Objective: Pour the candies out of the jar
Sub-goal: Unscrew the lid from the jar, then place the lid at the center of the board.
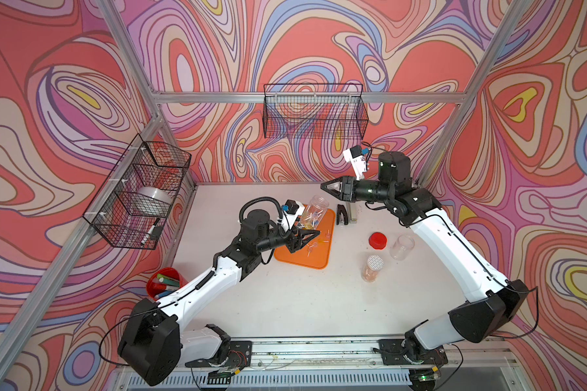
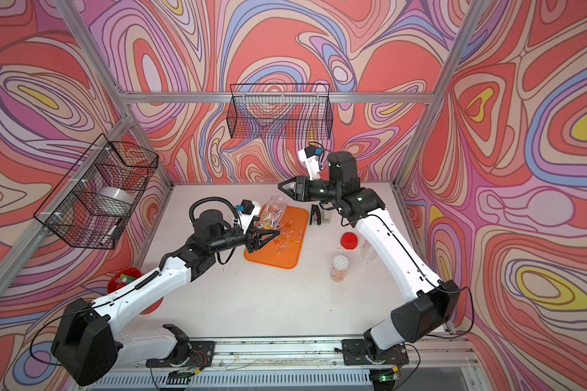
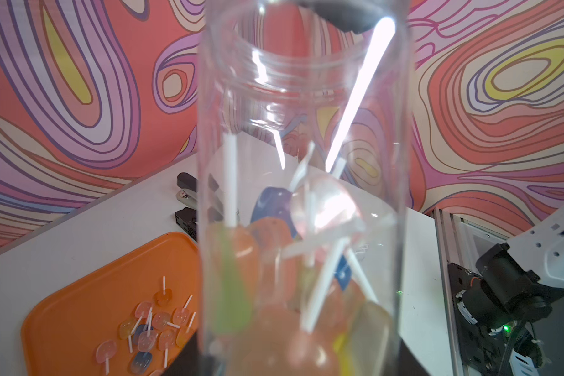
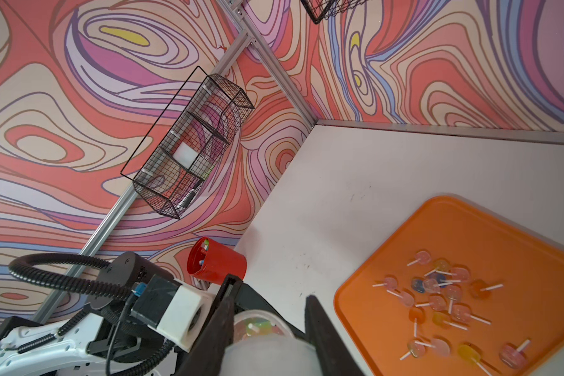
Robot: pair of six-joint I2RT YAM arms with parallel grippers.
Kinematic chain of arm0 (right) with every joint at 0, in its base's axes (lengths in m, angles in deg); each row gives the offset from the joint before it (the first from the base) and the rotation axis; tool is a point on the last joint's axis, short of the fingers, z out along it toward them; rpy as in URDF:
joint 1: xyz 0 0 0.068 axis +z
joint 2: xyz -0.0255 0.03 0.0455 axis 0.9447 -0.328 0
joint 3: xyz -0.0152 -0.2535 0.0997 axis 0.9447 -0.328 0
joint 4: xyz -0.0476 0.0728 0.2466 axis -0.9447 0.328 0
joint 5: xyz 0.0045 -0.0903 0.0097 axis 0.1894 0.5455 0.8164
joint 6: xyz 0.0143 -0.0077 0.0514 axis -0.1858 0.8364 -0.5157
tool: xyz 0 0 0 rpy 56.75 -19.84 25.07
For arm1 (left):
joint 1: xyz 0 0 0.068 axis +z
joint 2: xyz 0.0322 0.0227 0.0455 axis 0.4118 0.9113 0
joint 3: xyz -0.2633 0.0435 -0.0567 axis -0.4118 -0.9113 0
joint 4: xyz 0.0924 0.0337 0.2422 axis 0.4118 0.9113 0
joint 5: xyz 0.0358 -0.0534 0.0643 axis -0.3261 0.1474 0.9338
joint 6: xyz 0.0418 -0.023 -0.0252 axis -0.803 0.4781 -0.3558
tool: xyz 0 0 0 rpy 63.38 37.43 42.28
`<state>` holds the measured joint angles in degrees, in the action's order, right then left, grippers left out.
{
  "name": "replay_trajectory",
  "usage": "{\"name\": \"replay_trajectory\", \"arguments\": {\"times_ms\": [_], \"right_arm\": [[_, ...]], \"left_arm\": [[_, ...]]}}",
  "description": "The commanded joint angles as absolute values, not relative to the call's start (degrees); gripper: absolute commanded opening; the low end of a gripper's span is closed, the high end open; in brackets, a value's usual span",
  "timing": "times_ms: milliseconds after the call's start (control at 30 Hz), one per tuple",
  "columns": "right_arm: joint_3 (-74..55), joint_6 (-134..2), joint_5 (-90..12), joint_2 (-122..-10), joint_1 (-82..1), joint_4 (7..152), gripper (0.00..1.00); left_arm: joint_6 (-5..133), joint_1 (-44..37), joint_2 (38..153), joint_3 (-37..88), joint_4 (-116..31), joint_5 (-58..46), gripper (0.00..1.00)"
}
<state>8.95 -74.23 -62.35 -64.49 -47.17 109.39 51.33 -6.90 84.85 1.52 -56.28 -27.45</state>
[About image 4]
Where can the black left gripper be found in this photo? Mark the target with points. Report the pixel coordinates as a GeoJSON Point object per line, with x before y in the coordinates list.
{"type": "Point", "coordinates": [246, 298]}

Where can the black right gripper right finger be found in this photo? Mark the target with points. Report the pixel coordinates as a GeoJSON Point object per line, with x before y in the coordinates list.
{"type": "Point", "coordinates": [332, 353]}

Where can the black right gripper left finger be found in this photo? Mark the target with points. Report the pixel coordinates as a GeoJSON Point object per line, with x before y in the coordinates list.
{"type": "Point", "coordinates": [208, 352]}

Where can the white lid candy jar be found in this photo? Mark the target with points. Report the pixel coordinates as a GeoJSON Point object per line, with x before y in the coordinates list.
{"type": "Point", "coordinates": [252, 324]}

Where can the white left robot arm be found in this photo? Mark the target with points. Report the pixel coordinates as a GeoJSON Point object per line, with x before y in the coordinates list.
{"type": "Point", "coordinates": [101, 338]}

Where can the lollipop candies on tray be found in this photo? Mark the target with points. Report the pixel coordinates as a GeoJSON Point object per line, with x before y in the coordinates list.
{"type": "Point", "coordinates": [445, 293]}

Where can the red pen cup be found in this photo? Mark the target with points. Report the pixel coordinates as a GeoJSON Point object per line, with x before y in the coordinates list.
{"type": "Point", "coordinates": [212, 262]}

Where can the black marker in basket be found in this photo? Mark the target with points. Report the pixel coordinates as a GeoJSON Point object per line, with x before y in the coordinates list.
{"type": "Point", "coordinates": [188, 198]}

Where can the orange tray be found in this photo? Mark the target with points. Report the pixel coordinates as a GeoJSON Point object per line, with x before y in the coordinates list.
{"type": "Point", "coordinates": [529, 306]}

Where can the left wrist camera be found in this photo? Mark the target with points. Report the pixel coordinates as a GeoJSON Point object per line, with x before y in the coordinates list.
{"type": "Point", "coordinates": [175, 310]}

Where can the black wire basket left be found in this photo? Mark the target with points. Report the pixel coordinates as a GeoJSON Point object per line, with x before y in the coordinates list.
{"type": "Point", "coordinates": [206, 112]}

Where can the black wire basket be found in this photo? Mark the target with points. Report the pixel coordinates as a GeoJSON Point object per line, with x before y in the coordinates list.
{"type": "Point", "coordinates": [206, 112]}
{"type": "Point", "coordinates": [319, 10]}

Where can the aluminium frame left post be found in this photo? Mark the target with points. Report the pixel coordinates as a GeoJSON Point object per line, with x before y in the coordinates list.
{"type": "Point", "coordinates": [249, 37]}

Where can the black wire basket back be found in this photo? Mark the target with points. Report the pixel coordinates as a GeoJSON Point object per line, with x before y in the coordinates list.
{"type": "Point", "coordinates": [319, 10]}

